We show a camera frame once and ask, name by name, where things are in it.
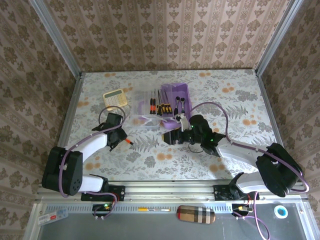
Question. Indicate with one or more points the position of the purple toolbox with clear lid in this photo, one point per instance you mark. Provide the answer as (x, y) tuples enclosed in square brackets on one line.
[(170, 125)]

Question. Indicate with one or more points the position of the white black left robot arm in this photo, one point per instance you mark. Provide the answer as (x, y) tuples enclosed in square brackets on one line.
[(62, 172)]

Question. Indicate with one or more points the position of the beige desk calculator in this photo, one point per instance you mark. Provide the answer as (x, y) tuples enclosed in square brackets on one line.
[(115, 98)]

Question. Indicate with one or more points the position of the small circuit board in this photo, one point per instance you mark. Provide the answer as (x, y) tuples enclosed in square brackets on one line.
[(100, 207), (237, 208)]

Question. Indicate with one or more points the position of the yellow pen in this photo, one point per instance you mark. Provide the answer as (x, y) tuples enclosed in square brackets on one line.
[(143, 209)]

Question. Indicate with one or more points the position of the plaid glasses case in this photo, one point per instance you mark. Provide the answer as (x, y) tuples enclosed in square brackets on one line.
[(196, 214)]

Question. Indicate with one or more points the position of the white blue tape roll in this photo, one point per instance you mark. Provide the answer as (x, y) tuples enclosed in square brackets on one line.
[(277, 209)]

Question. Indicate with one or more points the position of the aluminium bench edge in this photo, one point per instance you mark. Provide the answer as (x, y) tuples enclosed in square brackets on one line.
[(32, 225)]

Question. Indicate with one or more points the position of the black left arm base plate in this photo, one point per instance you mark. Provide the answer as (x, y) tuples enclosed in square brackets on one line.
[(120, 193)]

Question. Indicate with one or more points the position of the aluminium front rail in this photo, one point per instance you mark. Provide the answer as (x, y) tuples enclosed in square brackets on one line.
[(170, 191)]

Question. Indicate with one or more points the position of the aluminium side rail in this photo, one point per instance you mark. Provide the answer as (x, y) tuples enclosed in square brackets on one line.
[(275, 125), (74, 95)]

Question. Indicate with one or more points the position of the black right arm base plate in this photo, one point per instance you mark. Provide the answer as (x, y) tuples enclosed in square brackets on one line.
[(218, 193)]

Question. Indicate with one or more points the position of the aluminium frame post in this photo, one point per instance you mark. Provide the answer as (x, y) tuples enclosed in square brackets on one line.
[(56, 37), (278, 37)]

